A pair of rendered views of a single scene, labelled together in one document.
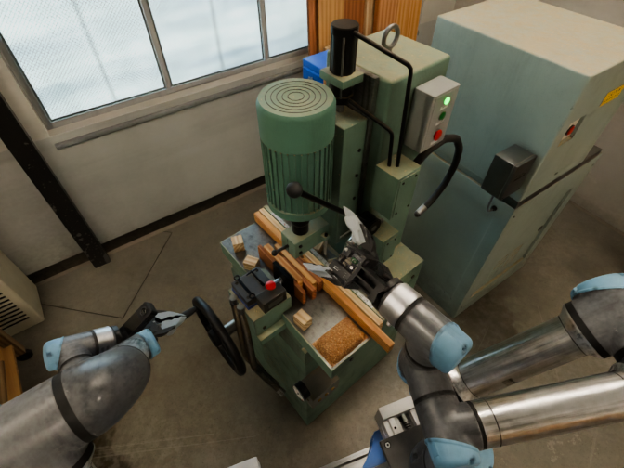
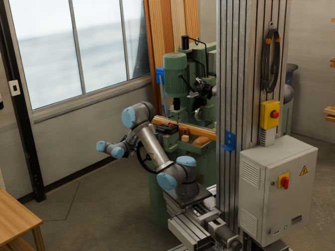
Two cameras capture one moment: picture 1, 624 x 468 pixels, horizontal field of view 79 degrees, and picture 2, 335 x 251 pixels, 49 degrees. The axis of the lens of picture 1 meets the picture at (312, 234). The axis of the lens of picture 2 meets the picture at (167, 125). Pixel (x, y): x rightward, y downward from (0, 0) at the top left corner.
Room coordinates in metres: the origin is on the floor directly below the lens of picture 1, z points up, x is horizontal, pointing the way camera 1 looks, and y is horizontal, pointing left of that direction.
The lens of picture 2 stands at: (-1.88, 0.57, 2.11)
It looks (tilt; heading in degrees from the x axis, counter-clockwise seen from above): 23 degrees down; 350
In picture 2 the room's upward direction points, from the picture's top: 3 degrees counter-clockwise
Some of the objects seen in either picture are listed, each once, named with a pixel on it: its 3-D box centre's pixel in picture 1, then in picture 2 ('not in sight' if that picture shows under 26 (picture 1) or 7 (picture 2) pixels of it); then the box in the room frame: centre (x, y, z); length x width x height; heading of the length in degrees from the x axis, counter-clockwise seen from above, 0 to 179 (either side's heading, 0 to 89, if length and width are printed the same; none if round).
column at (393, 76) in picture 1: (370, 167); (197, 88); (0.95, -0.19, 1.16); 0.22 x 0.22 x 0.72; 40
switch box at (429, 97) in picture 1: (430, 115); (214, 61); (0.86, -0.30, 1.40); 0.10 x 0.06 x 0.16; 130
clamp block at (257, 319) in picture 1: (260, 301); (166, 137); (0.61, 0.16, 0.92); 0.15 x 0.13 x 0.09; 40
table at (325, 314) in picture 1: (283, 293); (173, 138); (0.66, 0.09, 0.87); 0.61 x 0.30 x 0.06; 40
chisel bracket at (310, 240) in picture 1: (305, 236); (179, 114); (0.77, 0.02, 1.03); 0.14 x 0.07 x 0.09; 130
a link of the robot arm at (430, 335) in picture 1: (433, 335); not in sight; (0.29, -0.21, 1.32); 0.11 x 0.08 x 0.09; 40
